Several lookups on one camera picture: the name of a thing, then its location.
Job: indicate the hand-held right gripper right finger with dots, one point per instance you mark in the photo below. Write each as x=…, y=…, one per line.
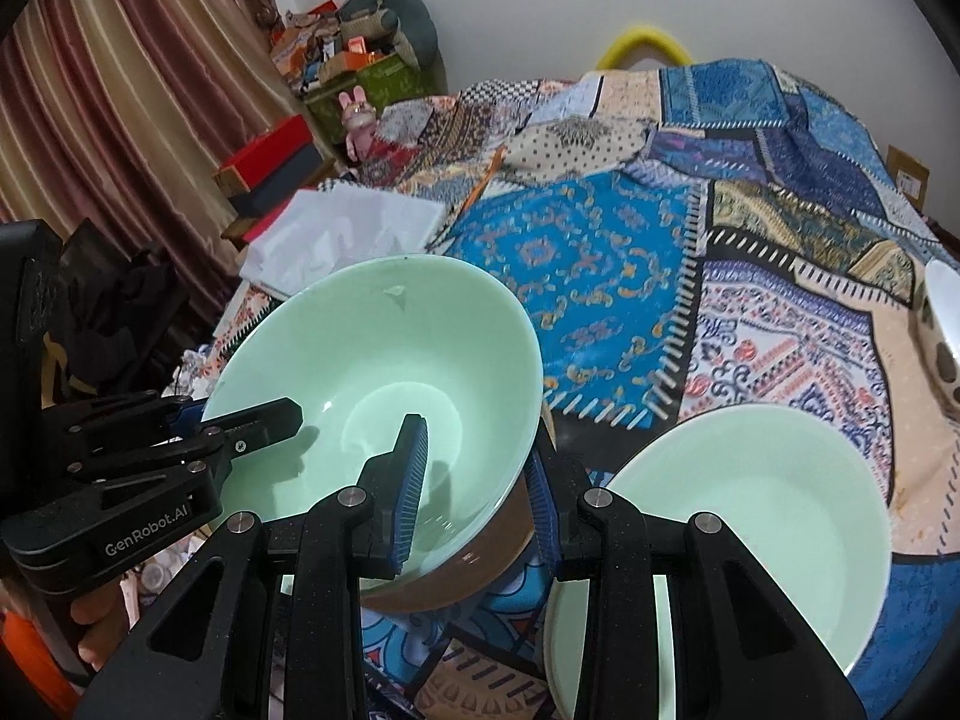
x=541, y=517

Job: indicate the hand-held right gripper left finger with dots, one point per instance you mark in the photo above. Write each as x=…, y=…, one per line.
x=411, y=495

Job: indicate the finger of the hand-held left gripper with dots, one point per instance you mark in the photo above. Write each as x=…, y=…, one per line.
x=255, y=424
x=120, y=420

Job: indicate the green bowl brown outside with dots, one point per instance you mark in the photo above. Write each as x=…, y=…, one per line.
x=450, y=330

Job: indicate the person's left forearm orange sleeve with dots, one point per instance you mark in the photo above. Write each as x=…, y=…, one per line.
x=19, y=652

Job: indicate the person's left hand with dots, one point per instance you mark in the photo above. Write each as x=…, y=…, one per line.
x=101, y=615

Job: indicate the dark clothes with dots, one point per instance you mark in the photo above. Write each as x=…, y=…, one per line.
x=120, y=300

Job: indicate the white cloth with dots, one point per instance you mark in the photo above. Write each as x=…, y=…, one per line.
x=337, y=232

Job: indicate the green plate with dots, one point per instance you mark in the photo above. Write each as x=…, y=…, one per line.
x=750, y=510

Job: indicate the dark grey box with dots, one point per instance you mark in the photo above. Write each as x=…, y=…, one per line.
x=277, y=180

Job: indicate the patchwork blanket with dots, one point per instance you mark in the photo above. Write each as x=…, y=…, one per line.
x=600, y=262

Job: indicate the red box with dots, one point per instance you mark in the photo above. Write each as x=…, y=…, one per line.
x=270, y=146

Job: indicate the striped curtain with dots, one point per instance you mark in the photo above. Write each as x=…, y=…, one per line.
x=127, y=105

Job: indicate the pink rabbit toy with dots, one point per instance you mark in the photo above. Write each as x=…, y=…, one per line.
x=358, y=120

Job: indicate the green storage box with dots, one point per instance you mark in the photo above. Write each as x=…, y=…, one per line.
x=360, y=86

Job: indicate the grey round cushion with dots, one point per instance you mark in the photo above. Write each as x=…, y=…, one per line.
x=409, y=22

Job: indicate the white bowl dotted outside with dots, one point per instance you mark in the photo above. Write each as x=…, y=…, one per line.
x=941, y=330

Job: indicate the yellow hoop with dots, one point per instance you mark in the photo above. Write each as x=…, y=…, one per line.
x=645, y=41

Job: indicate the cardboard box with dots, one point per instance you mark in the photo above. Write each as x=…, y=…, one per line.
x=907, y=176

